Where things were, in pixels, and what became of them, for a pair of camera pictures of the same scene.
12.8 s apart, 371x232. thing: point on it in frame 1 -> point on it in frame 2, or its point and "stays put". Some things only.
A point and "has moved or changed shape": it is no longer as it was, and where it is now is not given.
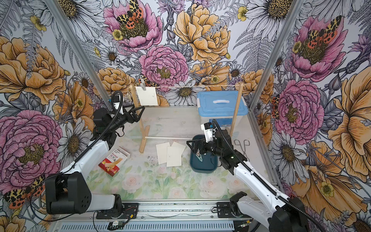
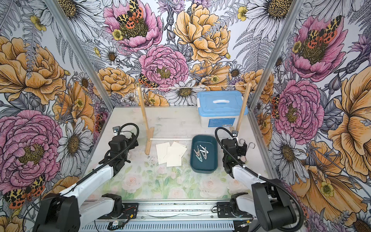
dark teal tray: (203, 163) stays put
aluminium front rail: (169, 216) stays put
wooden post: (236, 109) -> (244, 107)
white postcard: (162, 151) stays put
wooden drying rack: (144, 140) -> (150, 138)
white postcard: (148, 97) -> (174, 156)
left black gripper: (136, 118) -> (129, 141)
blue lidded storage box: (221, 106) stays put
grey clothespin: (142, 82) has moved or changed shape
